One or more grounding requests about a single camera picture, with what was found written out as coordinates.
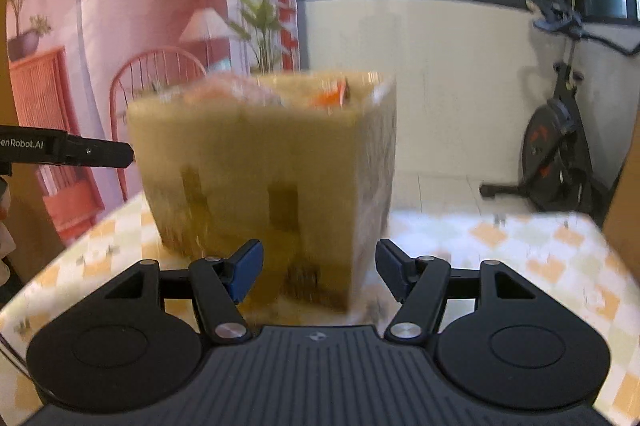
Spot printed wall backdrop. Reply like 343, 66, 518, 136
7, 0, 302, 247

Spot orange snack packet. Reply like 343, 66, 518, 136
307, 78, 351, 111

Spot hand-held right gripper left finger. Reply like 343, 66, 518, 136
75, 239, 264, 347

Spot black exercise bike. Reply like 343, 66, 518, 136
480, 0, 640, 227

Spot cardboard box with plastic liner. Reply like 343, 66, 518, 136
125, 70, 399, 313

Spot checkered flower tablecloth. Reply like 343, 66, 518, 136
0, 193, 640, 426

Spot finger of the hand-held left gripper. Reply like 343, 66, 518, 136
62, 133, 136, 171

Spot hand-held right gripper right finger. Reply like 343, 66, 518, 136
376, 239, 567, 348

